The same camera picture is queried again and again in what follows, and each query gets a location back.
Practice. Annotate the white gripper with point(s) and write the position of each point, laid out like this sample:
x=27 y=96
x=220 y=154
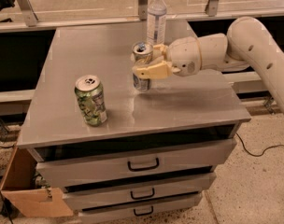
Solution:
x=183 y=57

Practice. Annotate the silver blue redbull can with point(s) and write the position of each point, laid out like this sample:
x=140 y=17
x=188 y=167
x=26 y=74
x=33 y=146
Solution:
x=142 y=52

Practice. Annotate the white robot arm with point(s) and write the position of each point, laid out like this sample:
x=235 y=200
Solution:
x=246 y=43

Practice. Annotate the green camouflage soda can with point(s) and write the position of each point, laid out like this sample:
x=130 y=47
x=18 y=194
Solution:
x=91 y=102

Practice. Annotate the clear plastic water bottle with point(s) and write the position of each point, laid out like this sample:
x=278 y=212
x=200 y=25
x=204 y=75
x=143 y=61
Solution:
x=156 y=22

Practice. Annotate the grey drawer cabinet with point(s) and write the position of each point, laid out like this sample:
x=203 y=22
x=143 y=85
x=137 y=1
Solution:
x=175 y=111

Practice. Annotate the middle grey drawer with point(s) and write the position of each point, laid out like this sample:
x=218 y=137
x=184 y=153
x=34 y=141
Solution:
x=143 y=188

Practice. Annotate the grey drawer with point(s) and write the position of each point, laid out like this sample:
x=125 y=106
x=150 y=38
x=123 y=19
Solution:
x=143 y=188
x=93 y=169
x=139 y=209

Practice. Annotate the top grey drawer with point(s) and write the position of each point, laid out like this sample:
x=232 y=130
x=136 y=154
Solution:
x=93 y=169

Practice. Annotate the bottom grey drawer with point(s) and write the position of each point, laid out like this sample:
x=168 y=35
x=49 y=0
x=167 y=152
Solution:
x=139 y=209

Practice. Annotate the brown cardboard box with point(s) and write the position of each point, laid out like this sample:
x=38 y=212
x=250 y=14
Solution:
x=19 y=187

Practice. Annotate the metal railing post right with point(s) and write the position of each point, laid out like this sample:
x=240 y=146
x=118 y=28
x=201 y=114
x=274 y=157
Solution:
x=212 y=7

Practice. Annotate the metal railing post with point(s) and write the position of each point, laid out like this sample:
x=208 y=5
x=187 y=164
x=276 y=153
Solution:
x=28 y=13
x=142 y=9
x=212 y=7

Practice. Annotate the metal railing post middle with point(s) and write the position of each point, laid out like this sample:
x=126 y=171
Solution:
x=142 y=9

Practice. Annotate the metal railing post left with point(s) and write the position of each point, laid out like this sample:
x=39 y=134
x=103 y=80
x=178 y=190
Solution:
x=28 y=13

